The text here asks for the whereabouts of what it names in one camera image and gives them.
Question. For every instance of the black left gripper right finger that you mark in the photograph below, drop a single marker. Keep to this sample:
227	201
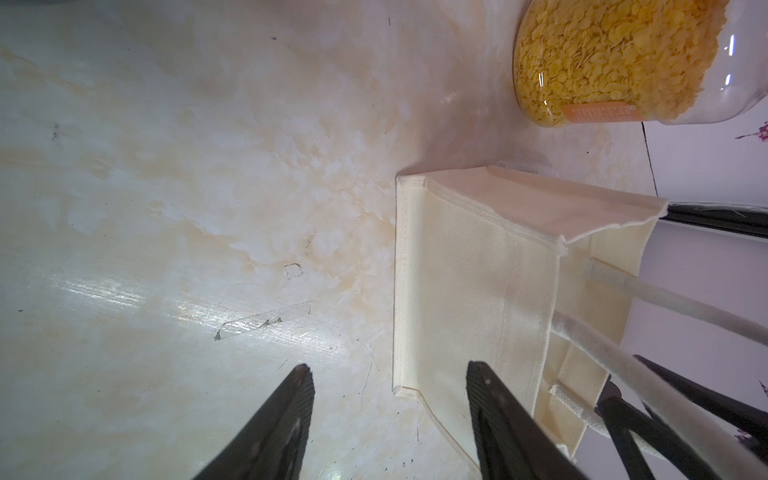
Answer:
509	443

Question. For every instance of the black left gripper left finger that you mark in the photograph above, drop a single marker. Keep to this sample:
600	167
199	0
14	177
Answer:
273	442

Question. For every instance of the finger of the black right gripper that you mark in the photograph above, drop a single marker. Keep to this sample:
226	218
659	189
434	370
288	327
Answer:
627	425
747	419

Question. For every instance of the cream canvas tote bag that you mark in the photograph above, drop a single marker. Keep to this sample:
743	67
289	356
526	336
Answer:
535	276

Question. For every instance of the red-lid jar yellow flakes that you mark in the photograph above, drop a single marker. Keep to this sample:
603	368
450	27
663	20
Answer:
675	62

